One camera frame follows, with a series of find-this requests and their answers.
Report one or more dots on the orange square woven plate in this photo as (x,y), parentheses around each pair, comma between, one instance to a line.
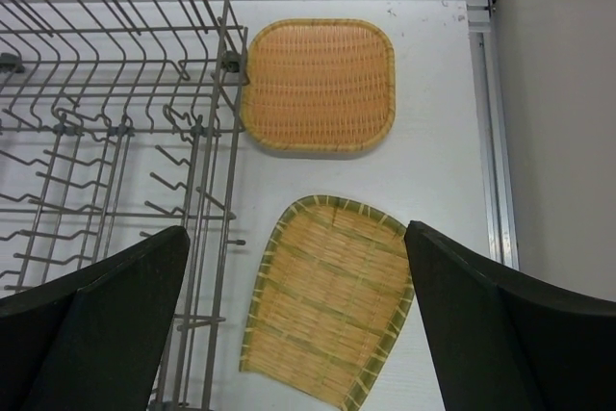
(320,85)

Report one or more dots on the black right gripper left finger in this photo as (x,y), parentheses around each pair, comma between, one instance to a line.
(93,339)

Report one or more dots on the aluminium rail right side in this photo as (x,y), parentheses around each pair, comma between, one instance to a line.
(492,136)

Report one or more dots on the green-rimmed bamboo woven plate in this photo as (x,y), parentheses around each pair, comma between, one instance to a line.
(331,296)

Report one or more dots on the grey wire dish rack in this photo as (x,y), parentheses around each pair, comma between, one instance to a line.
(120,118)

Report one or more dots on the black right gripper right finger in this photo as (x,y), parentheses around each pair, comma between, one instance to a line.
(503,340)

